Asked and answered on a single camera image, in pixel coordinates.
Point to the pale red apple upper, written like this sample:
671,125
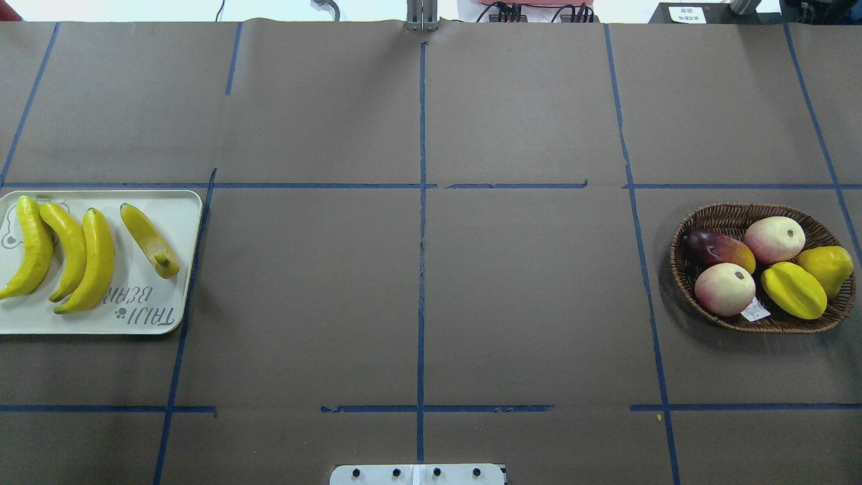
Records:
725,289

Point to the yellow pear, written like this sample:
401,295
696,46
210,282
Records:
831,266

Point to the pale red apple lower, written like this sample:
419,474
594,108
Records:
775,239

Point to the yellow banana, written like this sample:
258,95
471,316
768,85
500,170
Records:
38,250
151,242
100,264
71,237

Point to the pale red apple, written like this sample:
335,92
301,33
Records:
775,239
725,289

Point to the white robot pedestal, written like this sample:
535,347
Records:
418,473

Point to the yellow star fruit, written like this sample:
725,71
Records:
795,290

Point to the dark red fruit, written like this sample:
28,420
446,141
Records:
712,248

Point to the white bear tray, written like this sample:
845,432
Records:
138,301

